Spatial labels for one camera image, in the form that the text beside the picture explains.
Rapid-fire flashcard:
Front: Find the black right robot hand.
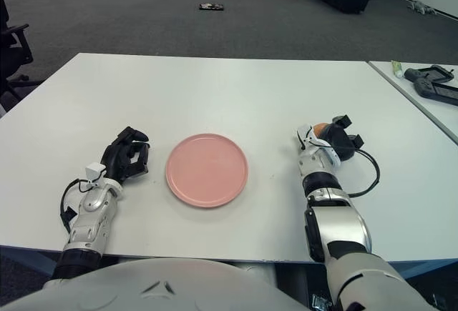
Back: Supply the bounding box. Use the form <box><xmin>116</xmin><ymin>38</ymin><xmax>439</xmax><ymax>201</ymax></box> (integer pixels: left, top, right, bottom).
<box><xmin>321</xmin><ymin>114</ymin><xmax>365</xmax><ymax>162</ymax></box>

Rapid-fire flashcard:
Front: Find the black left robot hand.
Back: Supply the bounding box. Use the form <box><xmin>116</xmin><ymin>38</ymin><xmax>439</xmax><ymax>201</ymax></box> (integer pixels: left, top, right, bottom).
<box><xmin>101</xmin><ymin>127</ymin><xmax>151</xmax><ymax>185</ymax></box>

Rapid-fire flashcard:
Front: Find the pink round plate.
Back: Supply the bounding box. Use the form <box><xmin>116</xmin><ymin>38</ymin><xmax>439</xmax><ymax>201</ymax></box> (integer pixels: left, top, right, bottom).
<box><xmin>165</xmin><ymin>133</ymin><xmax>249</xmax><ymax>208</ymax></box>

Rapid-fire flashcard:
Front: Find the blue grey table leg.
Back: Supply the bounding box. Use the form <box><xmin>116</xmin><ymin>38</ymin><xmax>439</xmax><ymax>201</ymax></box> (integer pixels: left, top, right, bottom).
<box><xmin>386</xmin><ymin>259</ymin><xmax>458</xmax><ymax>277</ymax></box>
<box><xmin>0</xmin><ymin>245</ymin><xmax>62</xmax><ymax>272</ymax></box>

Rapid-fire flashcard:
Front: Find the grey robot torso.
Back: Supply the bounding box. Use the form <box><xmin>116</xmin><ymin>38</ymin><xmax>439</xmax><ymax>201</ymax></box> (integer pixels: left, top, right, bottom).
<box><xmin>0</xmin><ymin>257</ymin><xmax>308</xmax><ymax>311</ymax></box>

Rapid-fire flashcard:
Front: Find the black office chair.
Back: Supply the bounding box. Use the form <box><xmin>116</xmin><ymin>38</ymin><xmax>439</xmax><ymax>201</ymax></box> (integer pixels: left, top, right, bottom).
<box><xmin>0</xmin><ymin>0</ymin><xmax>42</xmax><ymax>112</ymax></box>

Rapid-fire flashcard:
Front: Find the grey quadruped robot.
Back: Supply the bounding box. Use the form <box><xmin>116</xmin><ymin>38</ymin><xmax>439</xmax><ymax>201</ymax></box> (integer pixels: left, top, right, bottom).
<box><xmin>407</xmin><ymin>0</ymin><xmax>438</xmax><ymax>15</ymax></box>

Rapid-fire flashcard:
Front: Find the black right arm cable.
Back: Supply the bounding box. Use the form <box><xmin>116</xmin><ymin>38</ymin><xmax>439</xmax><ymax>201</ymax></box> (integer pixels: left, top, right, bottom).
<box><xmin>352</xmin><ymin>148</ymin><xmax>380</xmax><ymax>197</ymax></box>

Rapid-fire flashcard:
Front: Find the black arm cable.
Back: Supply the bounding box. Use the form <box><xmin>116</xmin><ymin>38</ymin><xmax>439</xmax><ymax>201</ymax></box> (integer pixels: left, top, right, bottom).
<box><xmin>60</xmin><ymin>178</ymin><xmax>90</xmax><ymax>235</ymax></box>
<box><xmin>352</xmin><ymin>148</ymin><xmax>380</xmax><ymax>197</ymax></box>

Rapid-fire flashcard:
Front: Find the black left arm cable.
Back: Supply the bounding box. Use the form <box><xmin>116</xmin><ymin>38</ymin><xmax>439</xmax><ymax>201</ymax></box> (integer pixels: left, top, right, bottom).
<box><xmin>60</xmin><ymin>178</ymin><xmax>90</xmax><ymax>235</ymax></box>

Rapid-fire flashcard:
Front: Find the black handheld controller with frame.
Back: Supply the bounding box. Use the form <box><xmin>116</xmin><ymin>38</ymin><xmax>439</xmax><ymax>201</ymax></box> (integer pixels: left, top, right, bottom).
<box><xmin>403</xmin><ymin>64</ymin><xmax>455</xmax><ymax>84</ymax></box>

